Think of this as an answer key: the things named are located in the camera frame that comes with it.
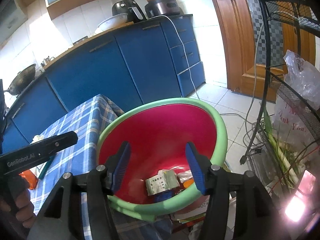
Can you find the small orange bag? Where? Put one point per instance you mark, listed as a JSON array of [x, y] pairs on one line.
[[188, 183]]

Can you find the clear plastic bag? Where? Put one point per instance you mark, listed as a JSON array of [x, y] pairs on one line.
[[183, 174]]

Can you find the green onions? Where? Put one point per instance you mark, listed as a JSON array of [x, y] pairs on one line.
[[289, 162]]

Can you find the black wire rack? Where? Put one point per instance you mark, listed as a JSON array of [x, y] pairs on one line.
[[269, 16]]

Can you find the white plastic shopping bag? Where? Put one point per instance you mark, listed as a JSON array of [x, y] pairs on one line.
[[297, 102]]

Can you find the black air fryer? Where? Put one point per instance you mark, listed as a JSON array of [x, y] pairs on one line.
[[131, 8]]

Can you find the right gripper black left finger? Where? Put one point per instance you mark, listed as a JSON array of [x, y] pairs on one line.
[[60, 217]]

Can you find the white bowl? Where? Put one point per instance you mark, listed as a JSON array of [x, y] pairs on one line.
[[111, 22]]

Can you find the black wok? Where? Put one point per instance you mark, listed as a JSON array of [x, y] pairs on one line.
[[22, 80]]

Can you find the steel kettle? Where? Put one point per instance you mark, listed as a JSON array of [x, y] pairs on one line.
[[45, 61]]

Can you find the red basin with green rim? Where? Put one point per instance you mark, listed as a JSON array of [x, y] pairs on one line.
[[158, 133]]

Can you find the wooden door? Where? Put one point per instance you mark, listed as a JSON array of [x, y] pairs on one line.
[[238, 40]]

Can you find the blue knitted cloth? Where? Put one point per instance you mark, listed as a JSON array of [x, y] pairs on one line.
[[163, 196]]

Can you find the orange mesh cloth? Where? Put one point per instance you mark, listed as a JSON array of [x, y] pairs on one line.
[[30, 178]]

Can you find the green white medicine box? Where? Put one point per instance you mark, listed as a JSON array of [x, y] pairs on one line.
[[164, 180]]

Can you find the person's left hand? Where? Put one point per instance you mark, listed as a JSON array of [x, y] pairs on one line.
[[25, 214]]

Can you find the blue kitchen base cabinets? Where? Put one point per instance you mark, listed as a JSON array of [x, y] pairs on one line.
[[134, 65]]

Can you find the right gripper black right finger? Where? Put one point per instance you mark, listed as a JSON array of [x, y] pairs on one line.
[[256, 215]]

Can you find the dark rice cooker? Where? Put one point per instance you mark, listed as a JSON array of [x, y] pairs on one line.
[[162, 7]]

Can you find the range hood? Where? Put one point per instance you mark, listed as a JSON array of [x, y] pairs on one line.
[[13, 16]]

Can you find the white tissue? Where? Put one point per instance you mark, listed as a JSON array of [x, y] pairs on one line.
[[37, 138]]

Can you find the white teal small carton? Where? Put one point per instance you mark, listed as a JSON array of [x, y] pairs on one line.
[[45, 167]]

